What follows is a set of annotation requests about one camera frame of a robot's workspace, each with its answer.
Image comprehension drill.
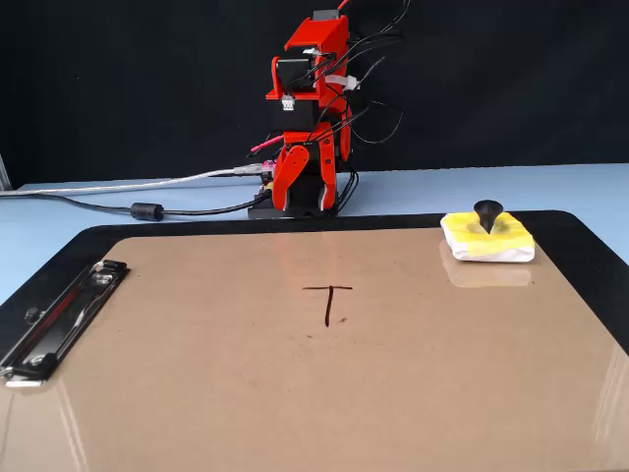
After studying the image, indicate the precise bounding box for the brown clipboard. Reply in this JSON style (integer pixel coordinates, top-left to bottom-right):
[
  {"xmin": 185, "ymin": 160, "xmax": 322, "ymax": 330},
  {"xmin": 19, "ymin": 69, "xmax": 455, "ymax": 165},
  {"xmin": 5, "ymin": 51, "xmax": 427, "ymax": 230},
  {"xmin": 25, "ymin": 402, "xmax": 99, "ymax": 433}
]
[{"xmin": 0, "ymin": 228, "xmax": 629, "ymax": 472}]

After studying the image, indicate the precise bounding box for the metal clipboard clip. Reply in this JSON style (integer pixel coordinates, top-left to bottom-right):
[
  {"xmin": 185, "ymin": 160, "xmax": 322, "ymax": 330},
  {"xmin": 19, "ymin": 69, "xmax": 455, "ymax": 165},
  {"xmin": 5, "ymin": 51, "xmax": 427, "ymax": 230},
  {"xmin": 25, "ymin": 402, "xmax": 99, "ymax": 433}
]
[{"xmin": 0, "ymin": 259, "xmax": 132, "ymax": 390}]

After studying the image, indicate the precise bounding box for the red controller board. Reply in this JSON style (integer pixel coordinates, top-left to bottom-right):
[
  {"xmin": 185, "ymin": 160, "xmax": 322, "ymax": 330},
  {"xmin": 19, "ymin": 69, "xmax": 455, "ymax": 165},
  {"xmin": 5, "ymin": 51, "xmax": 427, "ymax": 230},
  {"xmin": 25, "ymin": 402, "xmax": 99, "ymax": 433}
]
[{"xmin": 257, "ymin": 158, "xmax": 277, "ymax": 199}]

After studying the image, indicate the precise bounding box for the long black servo cable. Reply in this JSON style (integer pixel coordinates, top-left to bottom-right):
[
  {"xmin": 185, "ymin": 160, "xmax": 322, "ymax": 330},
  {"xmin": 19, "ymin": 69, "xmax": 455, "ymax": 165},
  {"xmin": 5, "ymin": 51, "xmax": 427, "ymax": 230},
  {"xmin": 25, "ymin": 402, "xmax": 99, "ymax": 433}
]
[{"xmin": 343, "ymin": 0, "xmax": 413, "ymax": 147}]

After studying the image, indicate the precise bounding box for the red wire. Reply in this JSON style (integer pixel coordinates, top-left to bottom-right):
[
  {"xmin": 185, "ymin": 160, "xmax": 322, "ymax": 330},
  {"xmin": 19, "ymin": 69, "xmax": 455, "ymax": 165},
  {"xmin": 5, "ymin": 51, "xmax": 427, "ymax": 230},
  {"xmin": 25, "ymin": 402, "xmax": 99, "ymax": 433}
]
[{"xmin": 250, "ymin": 136, "xmax": 285, "ymax": 154}]

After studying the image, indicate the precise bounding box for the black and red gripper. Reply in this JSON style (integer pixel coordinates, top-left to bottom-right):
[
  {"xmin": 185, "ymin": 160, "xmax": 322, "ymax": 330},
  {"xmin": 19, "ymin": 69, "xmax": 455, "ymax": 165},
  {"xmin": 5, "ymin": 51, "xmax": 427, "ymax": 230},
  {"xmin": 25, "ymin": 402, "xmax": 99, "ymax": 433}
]
[{"xmin": 272, "ymin": 96, "xmax": 353, "ymax": 211}]

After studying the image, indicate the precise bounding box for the black power cable with ferrite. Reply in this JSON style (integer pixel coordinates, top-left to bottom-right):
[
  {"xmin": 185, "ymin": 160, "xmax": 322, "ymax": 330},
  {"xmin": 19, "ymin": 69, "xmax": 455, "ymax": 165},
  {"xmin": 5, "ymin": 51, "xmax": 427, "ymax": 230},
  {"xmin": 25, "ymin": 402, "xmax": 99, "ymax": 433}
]
[{"xmin": 0, "ymin": 193, "xmax": 270, "ymax": 223}]

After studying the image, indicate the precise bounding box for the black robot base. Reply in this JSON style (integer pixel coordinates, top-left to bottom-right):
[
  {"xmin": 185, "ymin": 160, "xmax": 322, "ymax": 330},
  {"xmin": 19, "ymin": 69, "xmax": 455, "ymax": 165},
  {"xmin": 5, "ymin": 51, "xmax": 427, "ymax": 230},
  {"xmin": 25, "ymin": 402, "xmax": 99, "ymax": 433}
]
[{"xmin": 247, "ymin": 169, "xmax": 359, "ymax": 220}]

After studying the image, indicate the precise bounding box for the yellow sponge with black knob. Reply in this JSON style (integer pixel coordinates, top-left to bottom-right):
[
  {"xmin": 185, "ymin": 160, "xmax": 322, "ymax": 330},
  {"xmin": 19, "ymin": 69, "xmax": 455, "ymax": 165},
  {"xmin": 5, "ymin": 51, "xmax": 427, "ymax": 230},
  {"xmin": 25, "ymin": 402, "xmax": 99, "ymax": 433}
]
[{"xmin": 439, "ymin": 199, "xmax": 537, "ymax": 265}]

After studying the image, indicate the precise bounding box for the silver braided USB cable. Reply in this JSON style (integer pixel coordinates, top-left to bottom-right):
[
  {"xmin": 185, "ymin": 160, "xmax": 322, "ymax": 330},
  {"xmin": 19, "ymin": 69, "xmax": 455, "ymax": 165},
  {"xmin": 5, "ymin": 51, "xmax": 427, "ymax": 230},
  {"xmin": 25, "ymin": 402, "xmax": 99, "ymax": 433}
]
[{"xmin": 0, "ymin": 164, "xmax": 266, "ymax": 198}]

